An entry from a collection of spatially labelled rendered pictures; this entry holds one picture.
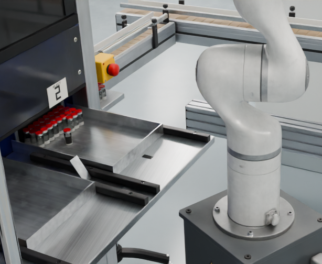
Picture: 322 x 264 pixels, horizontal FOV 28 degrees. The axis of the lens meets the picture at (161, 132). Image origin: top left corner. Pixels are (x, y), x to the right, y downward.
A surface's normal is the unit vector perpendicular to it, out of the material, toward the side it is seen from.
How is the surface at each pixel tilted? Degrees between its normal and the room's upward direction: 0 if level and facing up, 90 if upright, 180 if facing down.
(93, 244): 0
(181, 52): 0
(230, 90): 100
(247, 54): 28
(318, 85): 90
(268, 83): 84
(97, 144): 0
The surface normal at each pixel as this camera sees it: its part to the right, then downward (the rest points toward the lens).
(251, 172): -0.23, 0.47
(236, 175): -0.75, 0.35
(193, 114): -0.50, 0.43
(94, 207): -0.06, -0.88
